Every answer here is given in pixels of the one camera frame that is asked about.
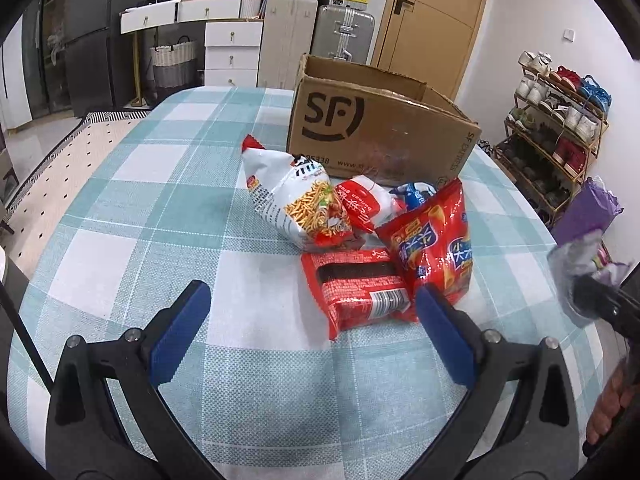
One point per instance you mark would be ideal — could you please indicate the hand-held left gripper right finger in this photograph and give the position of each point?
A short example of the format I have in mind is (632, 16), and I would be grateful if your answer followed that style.
(445, 335)

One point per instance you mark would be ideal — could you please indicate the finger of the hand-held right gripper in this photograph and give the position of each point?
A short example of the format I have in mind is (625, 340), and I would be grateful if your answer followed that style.
(610, 305)

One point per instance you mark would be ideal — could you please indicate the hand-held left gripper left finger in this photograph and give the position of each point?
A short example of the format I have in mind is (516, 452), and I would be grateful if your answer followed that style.
(180, 335)

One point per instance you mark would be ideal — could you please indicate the purple pink snack packet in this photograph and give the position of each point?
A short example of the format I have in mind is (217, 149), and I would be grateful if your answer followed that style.
(575, 260)

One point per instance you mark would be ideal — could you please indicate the red chip bag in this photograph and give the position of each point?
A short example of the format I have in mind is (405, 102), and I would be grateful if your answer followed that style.
(430, 240)

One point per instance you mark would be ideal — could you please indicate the red packet with black window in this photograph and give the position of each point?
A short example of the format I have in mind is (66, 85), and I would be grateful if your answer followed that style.
(350, 290)

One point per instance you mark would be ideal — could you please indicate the blue cookie packet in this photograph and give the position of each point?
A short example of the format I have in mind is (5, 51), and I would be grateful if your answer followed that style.
(412, 192)

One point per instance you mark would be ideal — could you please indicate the small red white packet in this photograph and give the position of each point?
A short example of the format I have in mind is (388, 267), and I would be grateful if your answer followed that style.
(367, 200)

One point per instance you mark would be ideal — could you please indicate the white noodle snack bag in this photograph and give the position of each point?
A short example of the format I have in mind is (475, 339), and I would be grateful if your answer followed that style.
(300, 200)

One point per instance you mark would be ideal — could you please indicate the brown cardboard box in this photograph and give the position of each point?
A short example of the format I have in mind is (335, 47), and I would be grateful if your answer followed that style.
(380, 130)

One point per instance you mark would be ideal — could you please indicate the person's right hand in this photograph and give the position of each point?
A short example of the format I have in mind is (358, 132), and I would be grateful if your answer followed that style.
(610, 400)

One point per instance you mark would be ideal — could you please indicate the purple bag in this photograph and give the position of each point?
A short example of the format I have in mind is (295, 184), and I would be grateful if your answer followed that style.
(580, 215)

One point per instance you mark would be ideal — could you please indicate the shoe rack with shoes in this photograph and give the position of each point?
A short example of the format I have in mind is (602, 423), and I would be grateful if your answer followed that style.
(570, 152)

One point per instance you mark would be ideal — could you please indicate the beige dotted rug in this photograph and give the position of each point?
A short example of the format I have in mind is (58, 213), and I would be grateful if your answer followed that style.
(60, 170)

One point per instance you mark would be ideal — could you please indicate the woven laundry basket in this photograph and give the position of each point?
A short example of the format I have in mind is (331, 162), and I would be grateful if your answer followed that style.
(172, 67)

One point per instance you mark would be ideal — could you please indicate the white desk with drawers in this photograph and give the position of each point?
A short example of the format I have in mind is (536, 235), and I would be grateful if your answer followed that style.
(232, 55)

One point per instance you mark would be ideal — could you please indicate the white wardrobe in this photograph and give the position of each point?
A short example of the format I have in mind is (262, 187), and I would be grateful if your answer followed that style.
(17, 85)

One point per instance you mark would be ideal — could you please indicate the dark glass cabinet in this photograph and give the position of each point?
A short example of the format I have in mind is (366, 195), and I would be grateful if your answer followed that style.
(50, 60)

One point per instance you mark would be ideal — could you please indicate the wooden door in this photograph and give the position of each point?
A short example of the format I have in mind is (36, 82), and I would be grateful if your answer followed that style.
(430, 25)

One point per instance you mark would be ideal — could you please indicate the black refrigerator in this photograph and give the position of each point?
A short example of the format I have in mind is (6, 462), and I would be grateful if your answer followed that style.
(95, 35)

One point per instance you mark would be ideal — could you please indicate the beige suitcase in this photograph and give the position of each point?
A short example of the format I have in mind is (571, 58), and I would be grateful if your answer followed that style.
(287, 35)

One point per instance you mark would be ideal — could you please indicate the silver suitcase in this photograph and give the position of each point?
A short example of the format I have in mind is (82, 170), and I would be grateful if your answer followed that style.
(345, 30)

